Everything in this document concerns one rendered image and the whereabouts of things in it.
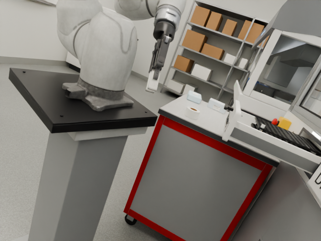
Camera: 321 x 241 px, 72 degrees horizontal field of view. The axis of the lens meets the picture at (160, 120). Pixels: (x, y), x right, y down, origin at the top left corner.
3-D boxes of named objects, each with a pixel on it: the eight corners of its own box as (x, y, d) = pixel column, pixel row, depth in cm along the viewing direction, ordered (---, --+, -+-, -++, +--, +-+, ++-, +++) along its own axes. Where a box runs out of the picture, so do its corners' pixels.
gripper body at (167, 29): (152, 29, 80) (146, 52, 78) (159, 16, 72) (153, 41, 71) (170, 37, 82) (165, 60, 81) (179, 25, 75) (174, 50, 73)
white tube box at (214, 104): (206, 106, 147) (209, 99, 145) (208, 104, 155) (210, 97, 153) (224, 114, 144) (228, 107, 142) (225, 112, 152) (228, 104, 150)
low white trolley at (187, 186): (116, 223, 130) (159, 107, 105) (152, 175, 188) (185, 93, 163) (207, 278, 119) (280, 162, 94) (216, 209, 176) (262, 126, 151)
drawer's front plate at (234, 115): (221, 140, 75) (236, 111, 71) (224, 121, 102) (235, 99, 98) (226, 142, 75) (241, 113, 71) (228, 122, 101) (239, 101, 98)
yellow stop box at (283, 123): (274, 131, 110) (282, 118, 108) (272, 127, 117) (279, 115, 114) (284, 135, 109) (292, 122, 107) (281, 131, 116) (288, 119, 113)
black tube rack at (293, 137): (251, 142, 78) (259, 126, 76) (248, 129, 94) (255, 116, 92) (315, 171, 73) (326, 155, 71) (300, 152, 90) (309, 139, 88)
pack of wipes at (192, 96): (199, 104, 144) (202, 98, 143) (186, 99, 144) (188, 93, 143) (199, 100, 158) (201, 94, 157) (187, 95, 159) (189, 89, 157)
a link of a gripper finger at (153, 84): (160, 71, 74) (161, 71, 73) (155, 91, 72) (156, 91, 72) (152, 69, 73) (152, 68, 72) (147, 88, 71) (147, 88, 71)
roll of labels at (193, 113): (184, 116, 107) (187, 109, 106) (183, 112, 113) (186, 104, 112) (197, 121, 108) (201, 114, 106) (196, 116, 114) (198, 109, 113)
